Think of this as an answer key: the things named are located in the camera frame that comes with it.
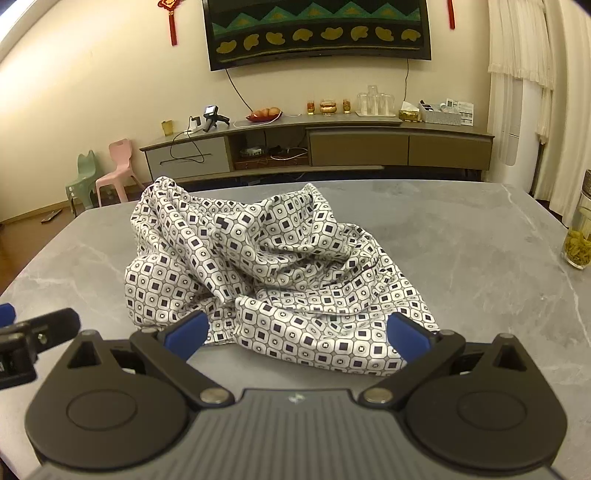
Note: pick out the white set-top box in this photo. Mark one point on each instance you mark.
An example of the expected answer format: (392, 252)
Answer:
(252, 151)

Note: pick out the white storage basket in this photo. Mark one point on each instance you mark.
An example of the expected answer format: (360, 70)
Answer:
(441, 114)

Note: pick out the black pistol-grip device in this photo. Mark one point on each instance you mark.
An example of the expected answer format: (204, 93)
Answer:
(213, 115)

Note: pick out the gold tissue box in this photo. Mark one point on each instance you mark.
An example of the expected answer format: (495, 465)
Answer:
(410, 113)

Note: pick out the red Chinese knot ornament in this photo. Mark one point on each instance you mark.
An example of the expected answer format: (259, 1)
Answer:
(171, 18)
(451, 14)

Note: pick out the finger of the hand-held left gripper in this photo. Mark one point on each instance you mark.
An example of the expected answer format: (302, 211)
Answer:
(5, 314)
(51, 325)

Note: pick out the white printed card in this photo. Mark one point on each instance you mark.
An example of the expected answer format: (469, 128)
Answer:
(466, 113)

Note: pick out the pink plastic chair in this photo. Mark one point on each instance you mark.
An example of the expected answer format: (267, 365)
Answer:
(117, 170)

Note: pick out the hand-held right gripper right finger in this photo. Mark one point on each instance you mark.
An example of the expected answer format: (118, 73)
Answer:
(406, 337)

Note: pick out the green plastic chair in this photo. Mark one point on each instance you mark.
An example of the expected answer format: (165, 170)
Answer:
(83, 182)

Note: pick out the cluster of clear glasses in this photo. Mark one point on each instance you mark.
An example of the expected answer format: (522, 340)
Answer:
(376, 104)

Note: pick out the flat grey object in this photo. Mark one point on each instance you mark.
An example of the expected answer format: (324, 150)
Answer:
(51, 216)

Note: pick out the white lace curtain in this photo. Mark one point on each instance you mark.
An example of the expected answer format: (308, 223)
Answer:
(531, 46)

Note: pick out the glass bottle of green tea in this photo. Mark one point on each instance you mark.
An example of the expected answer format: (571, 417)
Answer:
(577, 244)

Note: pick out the long low television cabinet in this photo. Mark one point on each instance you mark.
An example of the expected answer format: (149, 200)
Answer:
(360, 147)

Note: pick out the red plate of fruit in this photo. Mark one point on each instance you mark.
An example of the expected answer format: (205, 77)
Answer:
(263, 115)

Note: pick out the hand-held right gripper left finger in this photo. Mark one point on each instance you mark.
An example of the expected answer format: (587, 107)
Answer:
(184, 330)

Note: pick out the amber glass cup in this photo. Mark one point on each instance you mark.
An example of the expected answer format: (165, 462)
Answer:
(347, 106)
(311, 107)

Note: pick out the white geometric-print garment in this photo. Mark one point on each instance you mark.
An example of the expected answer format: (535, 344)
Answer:
(277, 258)

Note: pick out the gold lidded bowl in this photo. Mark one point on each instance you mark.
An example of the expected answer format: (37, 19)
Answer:
(328, 107)

